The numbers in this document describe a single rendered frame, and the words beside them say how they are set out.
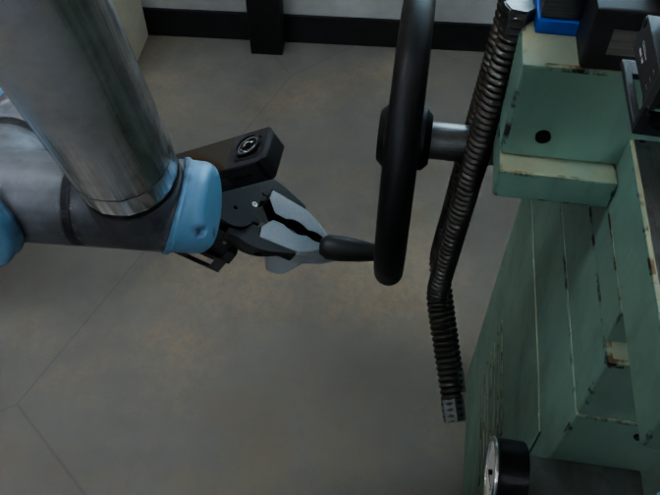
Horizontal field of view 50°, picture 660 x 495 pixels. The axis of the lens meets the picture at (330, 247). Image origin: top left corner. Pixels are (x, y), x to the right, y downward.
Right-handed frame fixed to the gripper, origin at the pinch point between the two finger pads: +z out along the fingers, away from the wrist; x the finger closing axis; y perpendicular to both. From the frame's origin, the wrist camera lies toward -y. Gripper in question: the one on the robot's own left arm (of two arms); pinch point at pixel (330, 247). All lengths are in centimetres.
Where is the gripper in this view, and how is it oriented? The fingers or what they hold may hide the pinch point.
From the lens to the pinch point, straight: 71.9
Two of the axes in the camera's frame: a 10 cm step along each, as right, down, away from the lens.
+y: -5.0, 4.9, 7.2
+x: -1.5, 7.7, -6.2
